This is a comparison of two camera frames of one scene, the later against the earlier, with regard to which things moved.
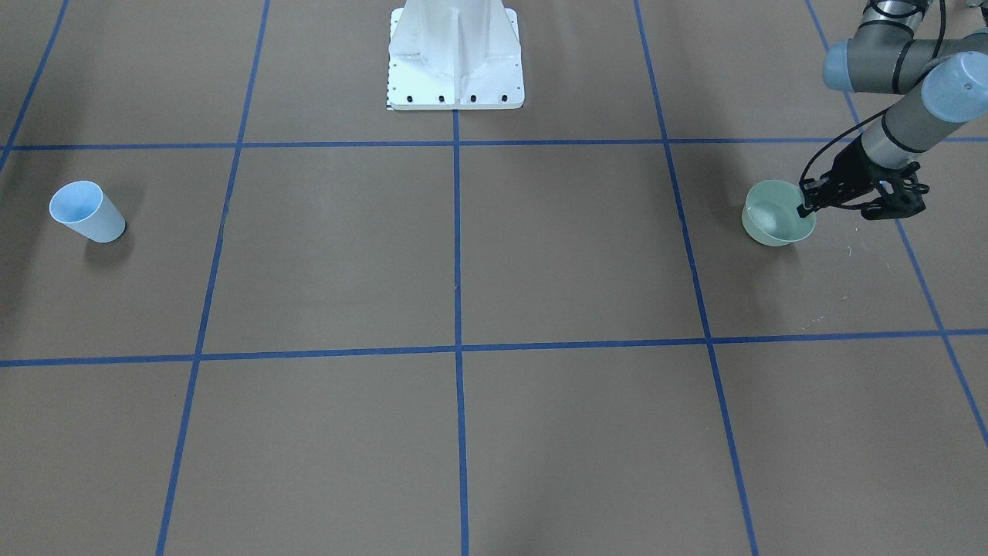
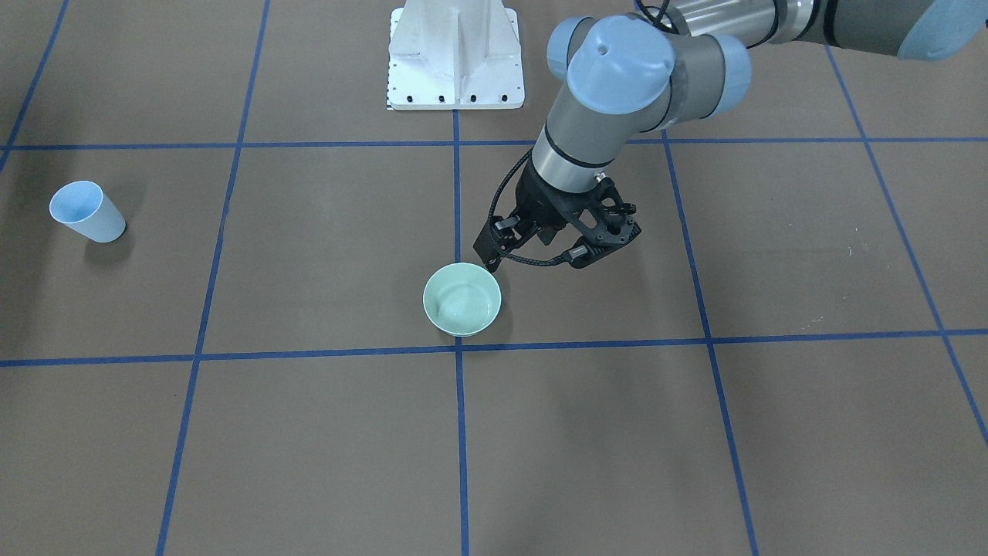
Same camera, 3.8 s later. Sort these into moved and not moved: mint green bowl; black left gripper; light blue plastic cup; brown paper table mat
Moved: black left gripper; mint green bowl
Not moved: brown paper table mat; light blue plastic cup
